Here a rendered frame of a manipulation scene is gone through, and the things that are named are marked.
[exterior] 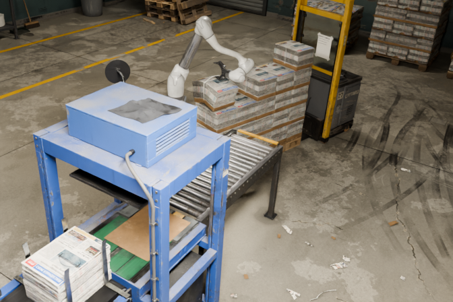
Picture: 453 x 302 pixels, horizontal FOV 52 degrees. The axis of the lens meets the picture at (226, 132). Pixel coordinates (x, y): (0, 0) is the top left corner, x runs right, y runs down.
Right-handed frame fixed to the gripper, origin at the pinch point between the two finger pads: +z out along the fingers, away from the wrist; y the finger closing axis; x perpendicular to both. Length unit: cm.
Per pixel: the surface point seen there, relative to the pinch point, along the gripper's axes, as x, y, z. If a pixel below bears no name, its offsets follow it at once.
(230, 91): 3.8, 19.0, -20.5
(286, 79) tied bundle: 91, 25, -17
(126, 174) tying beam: -192, -14, -159
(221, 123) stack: -4, 53, -15
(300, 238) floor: -1, 136, -128
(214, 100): -13.8, 26.5, -15.1
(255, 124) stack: 49, 70, -13
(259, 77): 56, 17, -9
